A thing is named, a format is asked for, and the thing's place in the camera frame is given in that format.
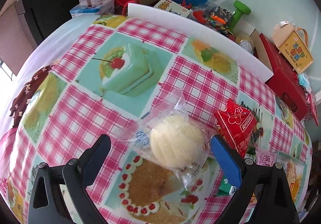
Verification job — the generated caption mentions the teal white tray box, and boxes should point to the teal white tray box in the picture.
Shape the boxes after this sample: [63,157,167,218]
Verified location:
[276,152,307,208]

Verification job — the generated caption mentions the large red gift box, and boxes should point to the large red gift box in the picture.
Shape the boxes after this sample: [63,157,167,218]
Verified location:
[256,34,309,121]

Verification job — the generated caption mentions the green dumbbell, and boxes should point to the green dumbbell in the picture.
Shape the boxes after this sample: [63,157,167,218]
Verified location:
[229,0,251,31]

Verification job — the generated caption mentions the yellow handbag gift box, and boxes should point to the yellow handbag gift box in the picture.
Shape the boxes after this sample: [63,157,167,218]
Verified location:
[271,21,313,74]

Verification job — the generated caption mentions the checkered picture tablecloth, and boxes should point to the checkered picture tablecloth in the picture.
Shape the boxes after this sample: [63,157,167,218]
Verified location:
[1,14,312,223]

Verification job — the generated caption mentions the red triangular snack packet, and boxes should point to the red triangular snack packet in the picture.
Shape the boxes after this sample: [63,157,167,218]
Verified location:
[214,99,257,159]

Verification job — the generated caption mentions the clear plastic box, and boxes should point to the clear plastic box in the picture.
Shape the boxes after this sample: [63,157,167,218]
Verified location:
[70,0,115,18]

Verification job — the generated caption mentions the pink egg roll packet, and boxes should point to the pink egg roll packet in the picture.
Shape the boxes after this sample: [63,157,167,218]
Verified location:
[256,148,277,167]

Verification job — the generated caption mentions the green white biscuit packet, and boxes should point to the green white biscuit packet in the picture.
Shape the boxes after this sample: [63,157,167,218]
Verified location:
[216,175,236,196]

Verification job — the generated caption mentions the beige egg roll packet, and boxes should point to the beige egg roll packet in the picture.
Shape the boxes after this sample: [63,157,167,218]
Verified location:
[286,160,304,202]

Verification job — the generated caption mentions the red patterned box lid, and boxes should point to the red patterned box lid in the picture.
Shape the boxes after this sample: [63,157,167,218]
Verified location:
[305,91,319,127]

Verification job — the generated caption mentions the cardboard box of toys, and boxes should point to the cardboard box of toys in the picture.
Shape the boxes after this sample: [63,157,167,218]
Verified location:
[154,0,256,55]

